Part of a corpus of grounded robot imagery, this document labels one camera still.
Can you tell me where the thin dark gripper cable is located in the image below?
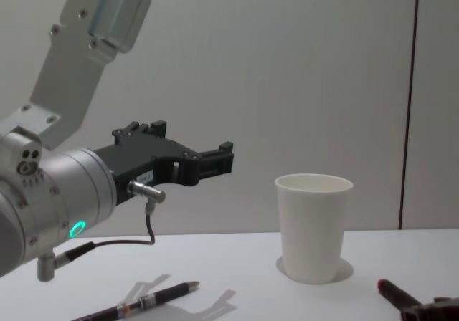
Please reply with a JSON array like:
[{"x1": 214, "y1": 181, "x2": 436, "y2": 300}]
[{"x1": 53, "y1": 178, "x2": 166, "y2": 269}]

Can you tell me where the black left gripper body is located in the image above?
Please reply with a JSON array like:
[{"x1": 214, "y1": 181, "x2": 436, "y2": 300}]
[{"x1": 93, "y1": 137, "x2": 201, "y2": 208}]

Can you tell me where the white paper cup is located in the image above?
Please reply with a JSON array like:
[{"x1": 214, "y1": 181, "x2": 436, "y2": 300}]
[{"x1": 274, "y1": 173, "x2": 355, "y2": 286}]

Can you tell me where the black pen with silver tip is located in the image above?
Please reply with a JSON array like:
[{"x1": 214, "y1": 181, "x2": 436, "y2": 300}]
[{"x1": 70, "y1": 280, "x2": 201, "y2": 321}]

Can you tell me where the dark pen with red tip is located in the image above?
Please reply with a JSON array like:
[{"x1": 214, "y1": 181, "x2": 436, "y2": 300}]
[{"x1": 377, "y1": 278, "x2": 426, "y2": 313}]

